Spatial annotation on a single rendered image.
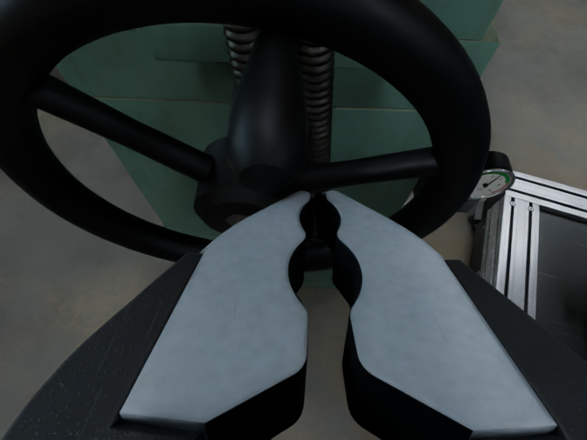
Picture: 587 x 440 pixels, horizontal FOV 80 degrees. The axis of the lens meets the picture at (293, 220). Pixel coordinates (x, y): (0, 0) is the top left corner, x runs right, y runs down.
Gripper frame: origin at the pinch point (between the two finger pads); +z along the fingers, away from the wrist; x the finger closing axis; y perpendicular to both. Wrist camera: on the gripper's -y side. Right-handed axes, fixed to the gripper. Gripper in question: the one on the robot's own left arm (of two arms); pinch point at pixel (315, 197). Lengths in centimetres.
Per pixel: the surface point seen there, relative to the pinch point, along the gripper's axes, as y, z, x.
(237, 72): -1.5, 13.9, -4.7
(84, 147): 41, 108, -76
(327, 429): 84, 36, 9
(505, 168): 9.9, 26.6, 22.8
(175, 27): -3.9, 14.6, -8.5
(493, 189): 13.5, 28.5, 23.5
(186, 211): 27, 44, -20
